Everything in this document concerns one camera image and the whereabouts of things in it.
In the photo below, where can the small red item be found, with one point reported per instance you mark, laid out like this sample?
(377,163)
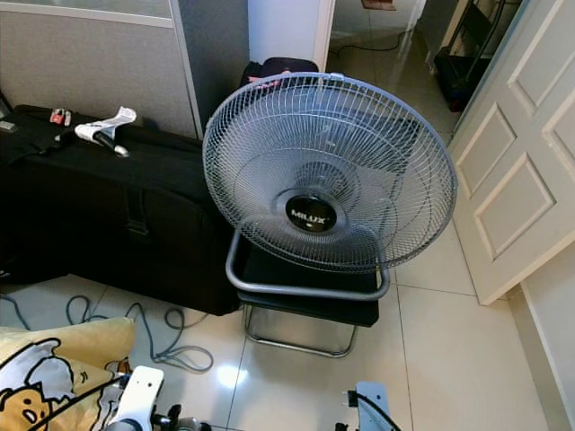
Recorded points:
(60,116)

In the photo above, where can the black rack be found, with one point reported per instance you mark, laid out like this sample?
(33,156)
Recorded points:
(458,72)

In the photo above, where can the yellow cartoon print blanket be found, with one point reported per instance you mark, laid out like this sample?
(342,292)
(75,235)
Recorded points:
(45,377)

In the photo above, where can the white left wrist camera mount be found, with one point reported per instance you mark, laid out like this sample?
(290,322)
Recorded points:
(142,395)

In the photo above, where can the small grey box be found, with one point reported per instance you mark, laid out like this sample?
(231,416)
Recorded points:
(8,126)

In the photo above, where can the grey Milux floor fan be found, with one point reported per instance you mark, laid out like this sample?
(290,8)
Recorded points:
(311,214)

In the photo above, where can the grey partition panel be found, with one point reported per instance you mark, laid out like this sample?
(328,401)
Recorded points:
(90,63)

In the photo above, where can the black stool with chrome legs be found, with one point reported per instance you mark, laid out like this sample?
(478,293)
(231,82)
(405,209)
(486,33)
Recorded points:
(310,310)

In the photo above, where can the black and pink backpack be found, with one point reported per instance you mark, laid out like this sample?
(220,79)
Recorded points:
(278,67)

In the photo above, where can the large black fabric case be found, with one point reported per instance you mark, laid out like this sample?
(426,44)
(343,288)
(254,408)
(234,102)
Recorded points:
(90,215)

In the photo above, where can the white panelled door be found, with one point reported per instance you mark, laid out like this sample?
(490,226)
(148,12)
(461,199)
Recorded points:
(521,180)

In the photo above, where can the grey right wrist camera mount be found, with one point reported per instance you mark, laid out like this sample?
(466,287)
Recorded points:
(370,404)

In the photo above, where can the white door frame post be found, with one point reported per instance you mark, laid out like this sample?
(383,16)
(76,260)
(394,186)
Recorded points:
(283,27)

